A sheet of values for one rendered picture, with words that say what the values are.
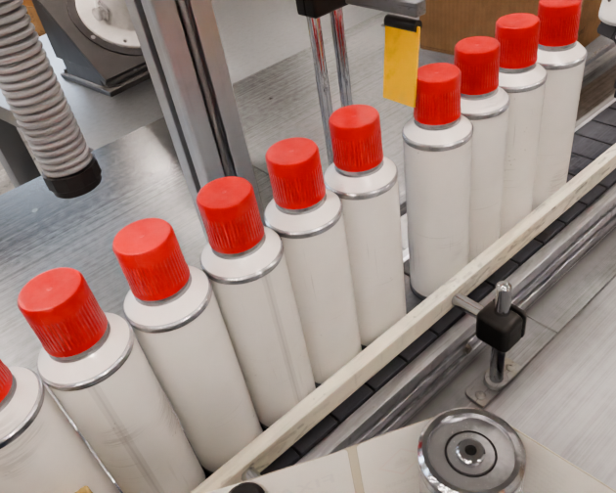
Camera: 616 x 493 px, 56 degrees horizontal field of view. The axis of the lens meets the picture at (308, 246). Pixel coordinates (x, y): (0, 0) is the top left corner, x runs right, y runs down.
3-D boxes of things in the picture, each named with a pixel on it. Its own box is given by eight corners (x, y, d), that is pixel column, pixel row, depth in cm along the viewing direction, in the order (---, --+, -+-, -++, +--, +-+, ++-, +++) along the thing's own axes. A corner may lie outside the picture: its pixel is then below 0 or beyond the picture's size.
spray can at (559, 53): (544, 224, 58) (572, 14, 45) (499, 205, 61) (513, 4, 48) (573, 200, 60) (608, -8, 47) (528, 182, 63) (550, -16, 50)
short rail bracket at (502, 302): (500, 404, 49) (509, 303, 41) (470, 383, 51) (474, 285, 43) (522, 380, 50) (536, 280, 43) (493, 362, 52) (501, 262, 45)
